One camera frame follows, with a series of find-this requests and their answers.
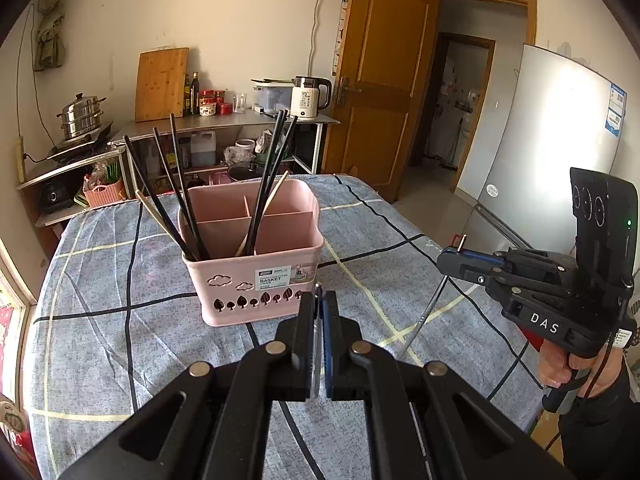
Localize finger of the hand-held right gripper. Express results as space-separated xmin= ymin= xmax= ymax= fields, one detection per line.
xmin=452 ymin=247 xmax=575 ymax=281
xmin=436 ymin=250 xmax=568 ymax=311

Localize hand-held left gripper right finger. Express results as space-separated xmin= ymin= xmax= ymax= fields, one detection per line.
xmin=322 ymin=290 xmax=576 ymax=480

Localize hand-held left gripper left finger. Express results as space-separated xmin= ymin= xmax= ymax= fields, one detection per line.
xmin=57 ymin=290 xmax=317 ymax=480

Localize stainless steel utensil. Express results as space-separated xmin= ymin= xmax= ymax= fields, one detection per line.
xmin=310 ymin=282 xmax=323 ymax=401
xmin=398 ymin=235 xmax=468 ymax=360

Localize pink plastic utensil basket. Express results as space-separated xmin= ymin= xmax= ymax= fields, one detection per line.
xmin=178 ymin=175 xmax=326 ymax=328

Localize black chopstick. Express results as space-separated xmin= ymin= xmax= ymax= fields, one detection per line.
xmin=247 ymin=110 xmax=282 ymax=255
xmin=250 ymin=110 xmax=289 ymax=255
xmin=170 ymin=113 xmax=210 ymax=261
xmin=253 ymin=116 xmax=298 ymax=255
xmin=123 ymin=135 xmax=198 ymax=262
xmin=153 ymin=127 xmax=206 ymax=261

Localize person's right forearm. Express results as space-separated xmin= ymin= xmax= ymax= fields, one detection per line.
xmin=555 ymin=350 xmax=640 ymax=480

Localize person's right hand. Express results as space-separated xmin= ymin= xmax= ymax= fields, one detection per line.
xmin=537 ymin=342 xmax=573 ymax=389

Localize silver refrigerator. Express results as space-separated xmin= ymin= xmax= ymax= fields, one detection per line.
xmin=452 ymin=44 xmax=628 ymax=271

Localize wooden chopstick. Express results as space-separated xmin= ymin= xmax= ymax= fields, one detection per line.
xmin=235 ymin=170 xmax=291 ymax=257
xmin=135 ymin=190 xmax=191 ymax=258

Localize dark cooking pot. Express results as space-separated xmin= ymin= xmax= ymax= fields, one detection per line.
xmin=227 ymin=162 xmax=268 ymax=183

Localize wooden door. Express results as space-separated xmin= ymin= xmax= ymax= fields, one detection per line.
xmin=322 ymin=0 xmax=441 ymax=203

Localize plastic bags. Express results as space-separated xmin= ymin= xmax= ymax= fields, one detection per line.
xmin=222 ymin=130 xmax=296 ymax=166

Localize white electric kettle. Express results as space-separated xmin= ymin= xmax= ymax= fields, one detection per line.
xmin=290 ymin=76 xmax=332 ymax=121

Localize clear plastic jug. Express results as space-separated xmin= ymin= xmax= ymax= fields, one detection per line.
xmin=190 ymin=131 xmax=217 ymax=168

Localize metal kitchen table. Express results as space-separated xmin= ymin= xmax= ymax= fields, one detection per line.
xmin=112 ymin=112 xmax=341 ymax=201

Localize clear water filter pitcher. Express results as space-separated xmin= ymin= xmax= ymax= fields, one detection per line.
xmin=254 ymin=85 xmax=293 ymax=113

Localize small pink storage basket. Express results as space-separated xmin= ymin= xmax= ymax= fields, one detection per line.
xmin=82 ymin=180 xmax=126 ymax=209

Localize white framed glass door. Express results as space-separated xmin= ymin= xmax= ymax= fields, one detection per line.
xmin=0 ymin=237 xmax=41 ymax=411

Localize black blender base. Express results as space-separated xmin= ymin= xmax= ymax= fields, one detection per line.
xmin=37 ymin=180 xmax=63 ymax=213

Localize bamboo cutting board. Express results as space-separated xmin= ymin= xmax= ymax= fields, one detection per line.
xmin=135 ymin=47 xmax=190 ymax=123

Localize black induction cooker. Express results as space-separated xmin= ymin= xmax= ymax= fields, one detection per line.
xmin=47 ymin=121 xmax=115 ymax=161

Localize stainless steel steamer pot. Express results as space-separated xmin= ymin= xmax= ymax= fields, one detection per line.
xmin=56 ymin=92 xmax=107 ymax=141

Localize hanging beige cloth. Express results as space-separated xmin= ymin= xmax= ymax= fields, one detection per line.
xmin=32 ymin=0 xmax=68 ymax=73

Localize metal door handle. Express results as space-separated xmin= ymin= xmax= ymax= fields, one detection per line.
xmin=336 ymin=77 xmax=362 ymax=107

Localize wall calendar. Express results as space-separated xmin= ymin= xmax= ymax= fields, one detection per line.
xmin=332 ymin=0 xmax=349 ymax=56

